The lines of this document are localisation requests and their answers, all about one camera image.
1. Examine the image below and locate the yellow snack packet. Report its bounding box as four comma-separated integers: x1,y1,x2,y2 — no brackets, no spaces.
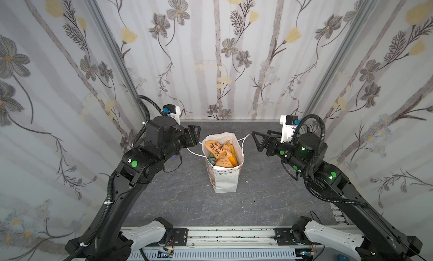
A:
223,140,239,167

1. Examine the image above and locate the orange snack packet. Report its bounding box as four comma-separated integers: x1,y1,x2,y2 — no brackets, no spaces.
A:
205,141,234,169

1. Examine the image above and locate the white paper bag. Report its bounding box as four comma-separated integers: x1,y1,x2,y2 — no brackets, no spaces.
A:
191,132,249,193

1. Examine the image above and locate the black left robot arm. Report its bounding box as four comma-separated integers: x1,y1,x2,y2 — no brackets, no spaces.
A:
65,95,201,261

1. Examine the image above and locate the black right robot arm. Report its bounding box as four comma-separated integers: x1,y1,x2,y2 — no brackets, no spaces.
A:
251,114,422,261

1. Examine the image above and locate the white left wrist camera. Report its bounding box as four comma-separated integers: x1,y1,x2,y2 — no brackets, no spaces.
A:
162,104,181,125

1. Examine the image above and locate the white slotted cable duct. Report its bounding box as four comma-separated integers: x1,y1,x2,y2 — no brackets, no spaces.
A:
143,249,302,261

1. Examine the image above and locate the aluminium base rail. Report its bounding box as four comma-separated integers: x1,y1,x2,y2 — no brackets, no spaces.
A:
91,226,369,261

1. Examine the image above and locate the aluminium corner post left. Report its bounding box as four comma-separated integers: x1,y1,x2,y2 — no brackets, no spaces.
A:
79,0,151,123

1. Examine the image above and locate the aluminium corner post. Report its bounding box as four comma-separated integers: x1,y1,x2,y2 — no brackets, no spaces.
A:
304,0,379,115
79,0,151,123

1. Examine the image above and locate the aluminium corner post right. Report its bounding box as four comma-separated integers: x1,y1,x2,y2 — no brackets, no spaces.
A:
304,0,379,115

